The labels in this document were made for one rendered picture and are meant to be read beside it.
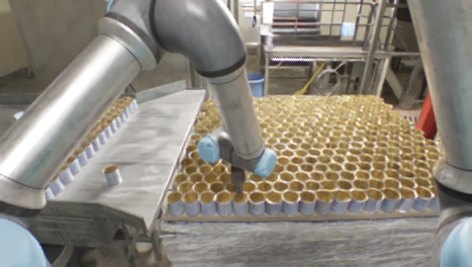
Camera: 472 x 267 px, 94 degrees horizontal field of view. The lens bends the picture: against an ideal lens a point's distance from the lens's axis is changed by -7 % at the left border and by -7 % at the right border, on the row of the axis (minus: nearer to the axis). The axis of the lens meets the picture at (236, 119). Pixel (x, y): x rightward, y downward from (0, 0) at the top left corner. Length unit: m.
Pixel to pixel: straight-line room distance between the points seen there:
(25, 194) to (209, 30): 0.33
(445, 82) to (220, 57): 0.29
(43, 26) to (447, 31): 4.39
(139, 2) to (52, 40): 3.98
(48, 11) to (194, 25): 4.00
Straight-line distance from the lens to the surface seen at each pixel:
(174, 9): 0.38
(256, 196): 1.06
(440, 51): 0.35
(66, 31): 4.22
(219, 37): 0.37
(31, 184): 0.41
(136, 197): 1.22
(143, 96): 2.18
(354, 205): 1.11
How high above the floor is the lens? 1.89
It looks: 28 degrees down
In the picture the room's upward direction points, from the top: 1 degrees counter-clockwise
